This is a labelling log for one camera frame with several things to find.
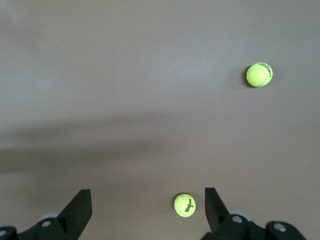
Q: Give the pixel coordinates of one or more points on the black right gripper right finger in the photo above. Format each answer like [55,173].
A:
[220,222]

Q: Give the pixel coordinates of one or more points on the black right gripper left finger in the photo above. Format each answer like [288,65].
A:
[72,217]

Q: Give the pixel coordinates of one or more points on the yellow-green tennis ball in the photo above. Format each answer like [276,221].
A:
[258,75]
[183,203]

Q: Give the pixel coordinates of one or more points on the brown table cover sheet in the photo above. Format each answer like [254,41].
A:
[125,75]

